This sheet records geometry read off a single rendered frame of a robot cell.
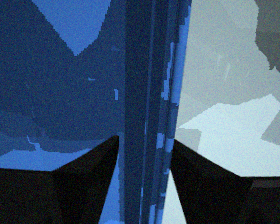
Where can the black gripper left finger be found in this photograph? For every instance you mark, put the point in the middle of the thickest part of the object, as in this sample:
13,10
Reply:
72,194

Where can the blue plastic tray with grey wire bars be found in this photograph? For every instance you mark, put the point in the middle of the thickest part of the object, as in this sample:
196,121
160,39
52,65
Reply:
74,73

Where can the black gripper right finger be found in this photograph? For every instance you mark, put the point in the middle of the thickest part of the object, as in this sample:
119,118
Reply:
210,194

